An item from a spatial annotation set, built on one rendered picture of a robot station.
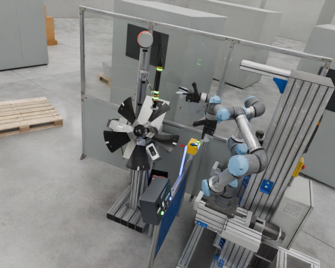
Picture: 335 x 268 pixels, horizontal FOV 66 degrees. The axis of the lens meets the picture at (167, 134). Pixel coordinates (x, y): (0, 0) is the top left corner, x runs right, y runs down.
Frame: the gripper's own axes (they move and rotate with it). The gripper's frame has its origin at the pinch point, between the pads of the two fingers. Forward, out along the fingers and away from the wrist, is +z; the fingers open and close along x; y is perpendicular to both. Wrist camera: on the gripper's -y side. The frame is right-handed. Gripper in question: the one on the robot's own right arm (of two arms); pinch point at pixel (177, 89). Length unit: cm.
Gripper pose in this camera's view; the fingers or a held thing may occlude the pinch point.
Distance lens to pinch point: 217.5
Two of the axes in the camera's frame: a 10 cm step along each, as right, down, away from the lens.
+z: -9.7, -2.2, 0.9
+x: 1.9, -4.6, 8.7
